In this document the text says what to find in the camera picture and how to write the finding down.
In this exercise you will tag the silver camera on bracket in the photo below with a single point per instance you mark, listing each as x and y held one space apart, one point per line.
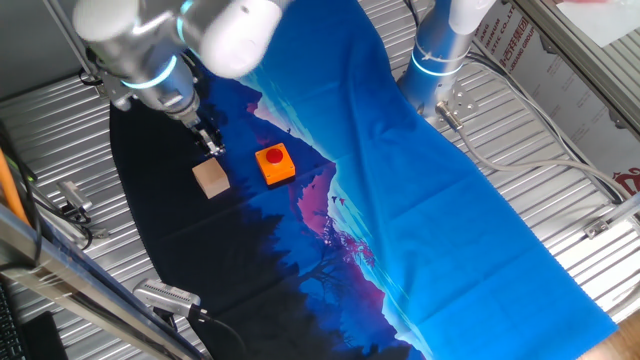
75 194

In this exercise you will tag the small wooden block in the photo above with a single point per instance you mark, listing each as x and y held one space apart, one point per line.
210 177

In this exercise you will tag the silver camera mounting bracket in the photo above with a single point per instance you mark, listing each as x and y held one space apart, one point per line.
92 227

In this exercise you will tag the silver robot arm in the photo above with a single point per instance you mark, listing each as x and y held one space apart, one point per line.
150 45

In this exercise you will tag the blue landscape printed cloth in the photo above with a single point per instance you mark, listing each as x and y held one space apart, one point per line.
425 225

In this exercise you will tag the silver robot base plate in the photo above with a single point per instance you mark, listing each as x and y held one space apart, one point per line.
462 100

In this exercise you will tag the silver table bracket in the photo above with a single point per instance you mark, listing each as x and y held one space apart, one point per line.
607 220

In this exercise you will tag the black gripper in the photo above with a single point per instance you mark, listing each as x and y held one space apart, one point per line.
204 131

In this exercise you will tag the orange box with red button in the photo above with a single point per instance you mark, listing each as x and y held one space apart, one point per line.
275 165

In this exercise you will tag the aluminium frame bar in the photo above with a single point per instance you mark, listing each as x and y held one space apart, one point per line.
75 285

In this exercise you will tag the large silver camera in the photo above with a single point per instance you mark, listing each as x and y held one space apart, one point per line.
165 296

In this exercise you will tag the orange pole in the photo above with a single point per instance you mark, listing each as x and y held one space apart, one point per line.
10 190

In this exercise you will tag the black keyboard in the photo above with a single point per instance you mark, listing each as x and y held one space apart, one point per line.
10 330

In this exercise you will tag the white board with red print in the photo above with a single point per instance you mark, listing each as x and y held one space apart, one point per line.
565 90

